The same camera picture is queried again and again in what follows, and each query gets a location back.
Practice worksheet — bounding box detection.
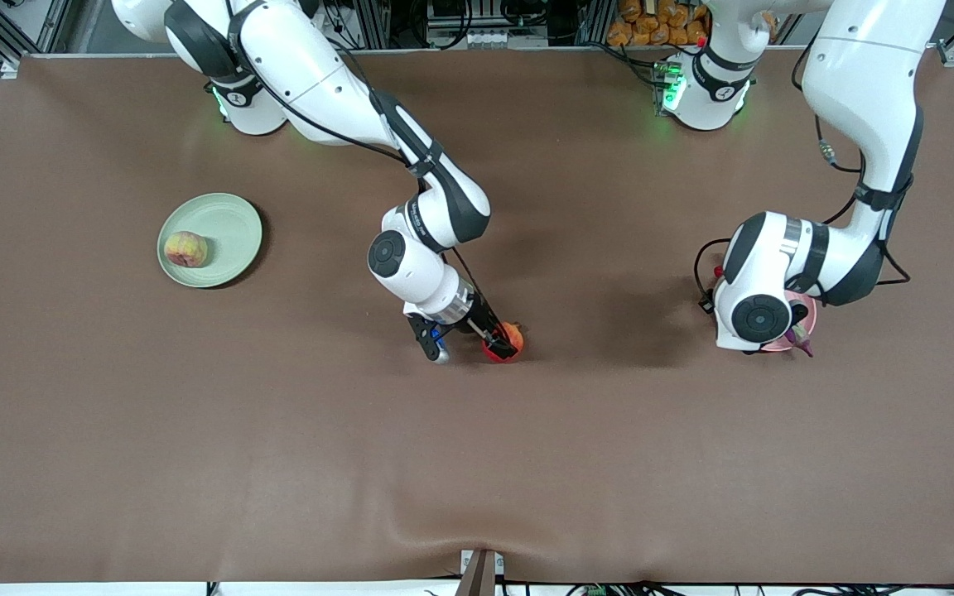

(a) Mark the red apple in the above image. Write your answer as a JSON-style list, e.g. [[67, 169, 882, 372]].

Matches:
[[481, 321, 526, 363]]

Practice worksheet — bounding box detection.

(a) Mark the yellow red peach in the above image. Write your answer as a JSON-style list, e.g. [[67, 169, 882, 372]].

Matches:
[[164, 231, 209, 268]]

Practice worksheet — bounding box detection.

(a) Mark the pink round plate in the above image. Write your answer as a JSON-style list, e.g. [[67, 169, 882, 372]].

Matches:
[[763, 290, 818, 353]]

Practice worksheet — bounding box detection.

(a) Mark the brown table mat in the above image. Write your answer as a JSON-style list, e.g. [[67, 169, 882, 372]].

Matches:
[[0, 46, 954, 584]]

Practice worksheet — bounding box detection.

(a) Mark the light green round plate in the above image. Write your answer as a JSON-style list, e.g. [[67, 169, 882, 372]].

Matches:
[[157, 193, 263, 289]]

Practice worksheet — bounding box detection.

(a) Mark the orange snack bag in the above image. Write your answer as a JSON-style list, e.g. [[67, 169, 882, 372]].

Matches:
[[607, 0, 710, 48]]

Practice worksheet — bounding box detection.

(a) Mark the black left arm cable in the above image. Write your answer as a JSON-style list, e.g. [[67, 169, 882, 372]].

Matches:
[[694, 33, 913, 315]]

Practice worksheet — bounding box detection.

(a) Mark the metal table edge bracket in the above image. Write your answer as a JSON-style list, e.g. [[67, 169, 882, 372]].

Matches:
[[455, 549, 504, 596]]

